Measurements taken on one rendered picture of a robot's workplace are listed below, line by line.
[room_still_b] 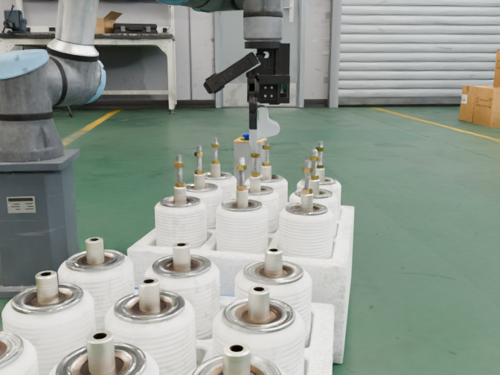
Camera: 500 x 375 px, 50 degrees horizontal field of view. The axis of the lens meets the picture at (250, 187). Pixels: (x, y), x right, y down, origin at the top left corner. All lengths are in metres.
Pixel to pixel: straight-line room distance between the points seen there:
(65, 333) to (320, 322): 0.31
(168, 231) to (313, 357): 0.44
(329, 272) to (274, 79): 0.37
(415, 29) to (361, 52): 0.64
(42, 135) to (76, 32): 0.25
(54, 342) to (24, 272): 0.69
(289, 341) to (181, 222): 0.48
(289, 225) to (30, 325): 0.48
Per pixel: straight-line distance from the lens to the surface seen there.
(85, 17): 1.32
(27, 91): 1.23
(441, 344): 1.09
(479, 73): 6.82
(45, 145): 1.25
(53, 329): 0.61
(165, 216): 0.98
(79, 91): 1.33
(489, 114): 4.70
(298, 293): 0.65
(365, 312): 1.17
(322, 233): 0.93
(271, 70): 1.05
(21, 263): 1.29
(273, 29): 1.03
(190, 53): 6.08
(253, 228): 0.95
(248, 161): 1.35
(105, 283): 0.70
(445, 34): 6.65
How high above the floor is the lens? 0.51
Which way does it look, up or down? 13 degrees down
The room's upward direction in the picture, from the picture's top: straight up
